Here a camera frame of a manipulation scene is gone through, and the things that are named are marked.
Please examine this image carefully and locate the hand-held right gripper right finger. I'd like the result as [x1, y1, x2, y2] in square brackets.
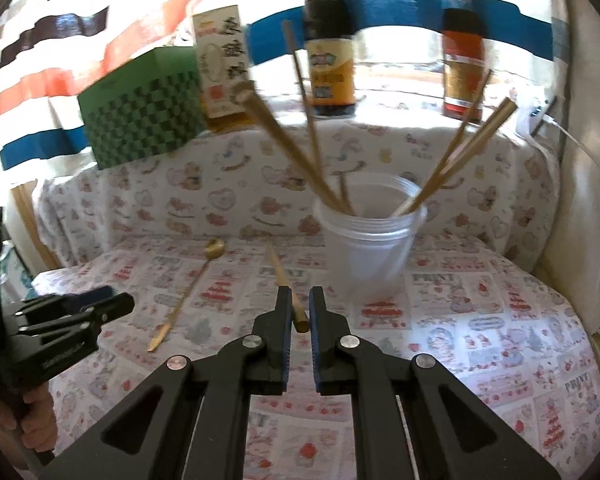
[309, 286, 563, 480]

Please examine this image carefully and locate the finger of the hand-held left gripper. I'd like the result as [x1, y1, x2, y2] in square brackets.
[21, 286, 116, 313]
[17, 292, 136, 341]

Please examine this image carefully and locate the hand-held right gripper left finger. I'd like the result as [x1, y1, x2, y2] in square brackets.
[40, 285, 293, 480]

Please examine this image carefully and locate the bamboo chopstick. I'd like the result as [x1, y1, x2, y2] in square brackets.
[265, 242, 311, 333]
[417, 70, 493, 206]
[232, 82, 356, 216]
[281, 20, 331, 206]
[392, 97, 518, 218]

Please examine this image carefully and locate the clear plastic container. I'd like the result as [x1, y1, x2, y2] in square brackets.
[312, 172, 427, 298]

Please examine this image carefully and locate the person's left hand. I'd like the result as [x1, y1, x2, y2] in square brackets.
[20, 387, 59, 454]

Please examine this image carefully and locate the gold spoon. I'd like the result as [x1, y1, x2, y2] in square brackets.
[147, 237, 226, 353]

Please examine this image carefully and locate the patchwork print tablecloth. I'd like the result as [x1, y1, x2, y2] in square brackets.
[30, 235, 600, 480]

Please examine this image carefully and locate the bear print cloth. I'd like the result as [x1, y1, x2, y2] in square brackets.
[37, 87, 561, 271]

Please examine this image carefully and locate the green checkered box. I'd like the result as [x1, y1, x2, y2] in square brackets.
[77, 46, 207, 171]

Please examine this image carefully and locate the cooking wine bottle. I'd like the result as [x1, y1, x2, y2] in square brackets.
[192, 0, 258, 133]

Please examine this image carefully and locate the dark oyster sauce bottle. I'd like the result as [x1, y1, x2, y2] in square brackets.
[302, 0, 357, 120]

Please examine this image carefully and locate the red cap sauce bottle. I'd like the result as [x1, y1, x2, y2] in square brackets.
[437, 0, 486, 122]

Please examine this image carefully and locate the striped curtain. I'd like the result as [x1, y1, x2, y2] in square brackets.
[0, 0, 568, 171]

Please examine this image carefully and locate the wooden frame post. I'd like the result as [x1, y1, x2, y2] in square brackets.
[12, 182, 61, 271]

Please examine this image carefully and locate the white charging cable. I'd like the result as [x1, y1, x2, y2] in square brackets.
[542, 112, 600, 321]

